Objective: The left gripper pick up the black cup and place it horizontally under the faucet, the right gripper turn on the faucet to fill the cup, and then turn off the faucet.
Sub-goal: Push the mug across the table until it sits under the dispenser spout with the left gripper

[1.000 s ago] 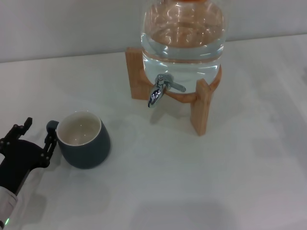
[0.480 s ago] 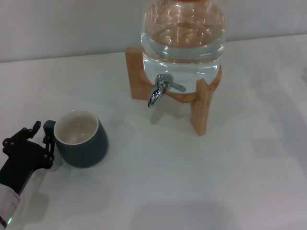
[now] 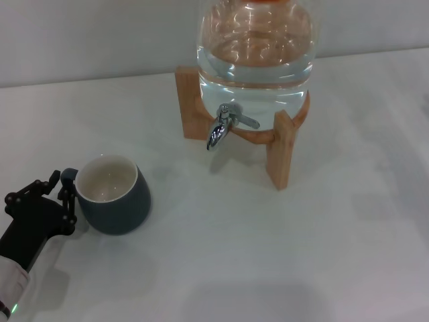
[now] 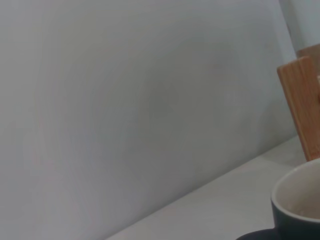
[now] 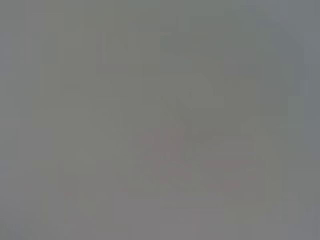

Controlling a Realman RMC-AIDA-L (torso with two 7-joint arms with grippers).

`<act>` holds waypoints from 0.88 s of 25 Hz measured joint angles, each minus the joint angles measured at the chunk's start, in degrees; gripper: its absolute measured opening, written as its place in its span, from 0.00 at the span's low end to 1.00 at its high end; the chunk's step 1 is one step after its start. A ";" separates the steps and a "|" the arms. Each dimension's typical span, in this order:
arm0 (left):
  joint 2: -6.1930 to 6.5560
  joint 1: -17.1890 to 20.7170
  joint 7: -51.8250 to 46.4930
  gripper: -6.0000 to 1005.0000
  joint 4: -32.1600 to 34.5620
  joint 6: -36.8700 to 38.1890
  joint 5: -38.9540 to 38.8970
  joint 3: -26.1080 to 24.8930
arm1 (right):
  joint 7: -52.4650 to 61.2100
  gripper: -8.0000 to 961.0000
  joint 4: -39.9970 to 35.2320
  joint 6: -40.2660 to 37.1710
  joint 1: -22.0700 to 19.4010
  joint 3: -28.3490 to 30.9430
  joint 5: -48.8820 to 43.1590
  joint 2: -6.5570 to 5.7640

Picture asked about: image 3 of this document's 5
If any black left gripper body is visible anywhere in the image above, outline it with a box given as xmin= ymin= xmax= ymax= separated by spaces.
xmin=0 ymin=196 xmax=65 ymax=272

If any black cup with white inside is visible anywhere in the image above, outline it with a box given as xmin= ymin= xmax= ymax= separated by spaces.
xmin=60 ymin=153 xmax=151 ymax=236

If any chrome faucet with lever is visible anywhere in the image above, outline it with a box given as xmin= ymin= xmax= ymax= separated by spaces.
xmin=205 ymin=103 xmax=261 ymax=152

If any wooden dispenser stand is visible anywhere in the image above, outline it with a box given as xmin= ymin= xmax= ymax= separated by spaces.
xmin=175 ymin=64 xmax=311 ymax=192

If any clear glass water dispenser jar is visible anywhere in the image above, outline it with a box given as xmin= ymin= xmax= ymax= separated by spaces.
xmin=196 ymin=0 xmax=319 ymax=131

